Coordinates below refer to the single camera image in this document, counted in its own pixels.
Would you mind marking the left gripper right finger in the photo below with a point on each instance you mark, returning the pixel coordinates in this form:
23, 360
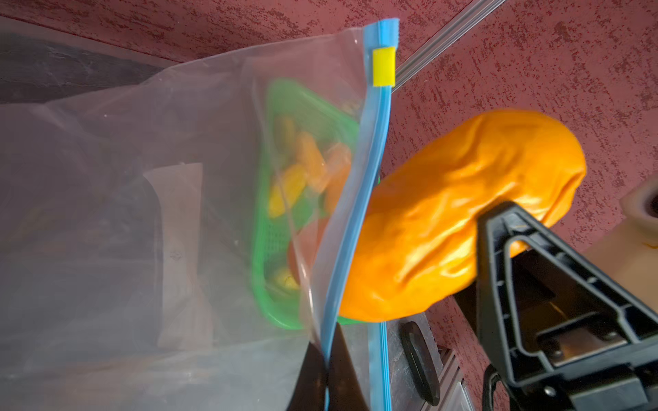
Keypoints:
344, 392

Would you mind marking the black pad on table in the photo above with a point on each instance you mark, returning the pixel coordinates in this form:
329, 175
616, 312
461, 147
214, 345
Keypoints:
421, 364

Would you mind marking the green plastic basket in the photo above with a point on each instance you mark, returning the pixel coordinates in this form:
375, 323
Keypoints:
279, 214

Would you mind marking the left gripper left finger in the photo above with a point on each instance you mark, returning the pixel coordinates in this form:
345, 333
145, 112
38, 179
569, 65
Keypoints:
310, 391

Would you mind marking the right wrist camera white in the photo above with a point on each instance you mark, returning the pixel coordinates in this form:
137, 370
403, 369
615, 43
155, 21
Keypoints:
628, 253

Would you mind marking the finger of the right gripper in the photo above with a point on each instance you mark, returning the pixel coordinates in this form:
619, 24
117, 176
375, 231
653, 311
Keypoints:
560, 334

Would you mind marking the orange mango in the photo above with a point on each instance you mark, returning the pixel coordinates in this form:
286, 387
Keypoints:
417, 245

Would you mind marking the right corner aluminium post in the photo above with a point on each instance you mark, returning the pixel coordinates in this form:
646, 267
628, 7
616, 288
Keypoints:
474, 13

